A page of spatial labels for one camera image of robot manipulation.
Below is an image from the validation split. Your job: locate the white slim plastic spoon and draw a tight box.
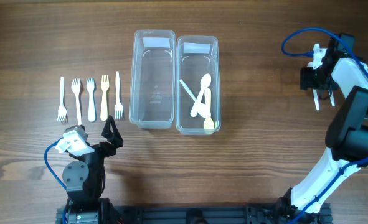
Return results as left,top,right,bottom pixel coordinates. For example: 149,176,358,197
179,79,211,119

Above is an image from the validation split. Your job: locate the yellow plastic spoon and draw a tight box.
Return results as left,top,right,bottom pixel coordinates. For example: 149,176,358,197
204,88,215,134

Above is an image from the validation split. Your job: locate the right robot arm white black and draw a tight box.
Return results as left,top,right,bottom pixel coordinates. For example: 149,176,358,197
271,32,368,223

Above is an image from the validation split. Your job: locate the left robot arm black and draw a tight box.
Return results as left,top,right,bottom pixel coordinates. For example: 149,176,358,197
56,116,124,224

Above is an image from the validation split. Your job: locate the white fork nearest container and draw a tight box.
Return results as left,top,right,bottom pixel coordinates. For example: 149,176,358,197
114,71,123,120

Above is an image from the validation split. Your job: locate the left clear plastic container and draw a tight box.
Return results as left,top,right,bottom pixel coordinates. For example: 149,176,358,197
129,30,176,129

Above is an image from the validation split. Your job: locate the clear plastic container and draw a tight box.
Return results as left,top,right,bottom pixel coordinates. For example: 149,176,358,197
129,30,176,129
176,35,221,135

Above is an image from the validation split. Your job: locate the right clear plastic container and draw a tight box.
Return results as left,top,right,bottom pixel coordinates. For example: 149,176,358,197
176,35,221,135

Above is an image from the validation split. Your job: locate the yellow plastic fork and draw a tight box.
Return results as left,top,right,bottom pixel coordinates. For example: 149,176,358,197
100,75,110,121

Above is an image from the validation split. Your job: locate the white plastic fork far left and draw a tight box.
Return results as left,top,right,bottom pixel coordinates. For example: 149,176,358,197
57,77,67,122

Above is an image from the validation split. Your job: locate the light blue plastic fork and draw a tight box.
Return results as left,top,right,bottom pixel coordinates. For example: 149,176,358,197
86,77,96,122

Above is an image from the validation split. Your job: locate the white fork tines up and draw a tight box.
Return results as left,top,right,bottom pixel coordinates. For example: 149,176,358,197
71,78,82,125

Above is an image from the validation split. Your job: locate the right blue cable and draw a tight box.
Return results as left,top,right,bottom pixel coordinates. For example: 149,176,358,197
281,27,368,224

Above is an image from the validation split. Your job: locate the blue cable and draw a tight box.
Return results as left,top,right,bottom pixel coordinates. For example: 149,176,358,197
44,138,68,190
281,27,368,224

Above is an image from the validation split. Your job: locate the left blue cable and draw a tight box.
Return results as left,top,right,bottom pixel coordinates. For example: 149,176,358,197
44,138,68,190

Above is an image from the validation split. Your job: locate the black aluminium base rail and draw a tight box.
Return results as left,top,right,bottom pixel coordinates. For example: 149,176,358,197
65,203,333,224

